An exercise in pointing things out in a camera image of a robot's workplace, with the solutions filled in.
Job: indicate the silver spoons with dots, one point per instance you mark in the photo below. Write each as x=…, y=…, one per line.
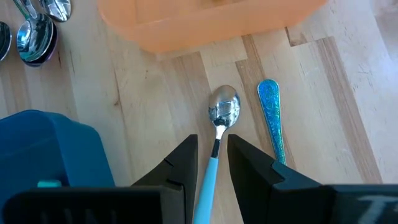
x=42, y=64

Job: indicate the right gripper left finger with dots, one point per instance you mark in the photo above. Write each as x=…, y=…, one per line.
x=183, y=168

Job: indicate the iridescent rainbow spoon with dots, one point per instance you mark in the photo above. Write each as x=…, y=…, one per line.
x=270, y=102

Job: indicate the orange translucent bin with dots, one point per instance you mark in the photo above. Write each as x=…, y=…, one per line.
x=186, y=34

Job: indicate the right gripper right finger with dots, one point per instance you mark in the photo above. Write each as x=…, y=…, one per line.
x=255, y=180

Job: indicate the dark blue plastic bin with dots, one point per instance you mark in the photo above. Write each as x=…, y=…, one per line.
x=46, y=146

